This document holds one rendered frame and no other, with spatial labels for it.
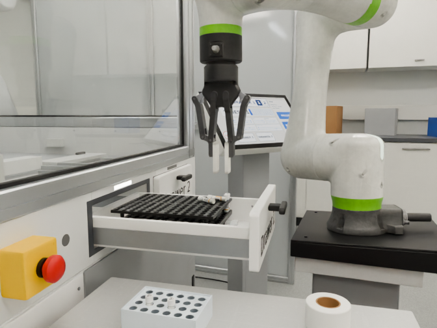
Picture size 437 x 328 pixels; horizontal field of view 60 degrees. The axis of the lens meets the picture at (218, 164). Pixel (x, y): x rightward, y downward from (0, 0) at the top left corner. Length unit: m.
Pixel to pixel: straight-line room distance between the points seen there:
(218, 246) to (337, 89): 3.78
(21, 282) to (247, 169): 1.26
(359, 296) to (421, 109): 3.50
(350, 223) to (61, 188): 0.67
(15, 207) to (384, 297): 0.81
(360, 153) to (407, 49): 3.16
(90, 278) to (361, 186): 0.65
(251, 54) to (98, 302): 2.00
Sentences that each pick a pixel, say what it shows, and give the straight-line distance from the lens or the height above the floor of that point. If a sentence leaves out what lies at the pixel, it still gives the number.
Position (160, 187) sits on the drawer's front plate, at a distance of 1.06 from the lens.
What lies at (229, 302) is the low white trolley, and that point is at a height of 0.76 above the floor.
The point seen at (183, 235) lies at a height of 0.87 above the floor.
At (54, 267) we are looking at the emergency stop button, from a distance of 0.61.
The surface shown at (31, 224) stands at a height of 0.93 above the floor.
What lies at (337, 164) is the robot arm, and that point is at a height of 0.97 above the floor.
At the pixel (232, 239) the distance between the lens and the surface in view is 0.71.
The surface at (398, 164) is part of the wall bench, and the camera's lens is 3.72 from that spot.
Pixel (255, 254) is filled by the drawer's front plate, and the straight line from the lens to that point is 0.69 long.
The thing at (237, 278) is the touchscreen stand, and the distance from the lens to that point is 1.88.
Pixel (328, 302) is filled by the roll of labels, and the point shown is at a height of 0.79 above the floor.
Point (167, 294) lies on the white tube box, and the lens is 0.69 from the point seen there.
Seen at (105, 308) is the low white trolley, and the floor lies 0.76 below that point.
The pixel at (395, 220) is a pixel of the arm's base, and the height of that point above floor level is 0.84.
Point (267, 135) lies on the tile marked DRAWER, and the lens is 1.69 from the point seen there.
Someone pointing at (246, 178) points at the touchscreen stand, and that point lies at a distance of 1.72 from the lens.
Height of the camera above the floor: 1.10
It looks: 7 degrees down
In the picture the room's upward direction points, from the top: straight up
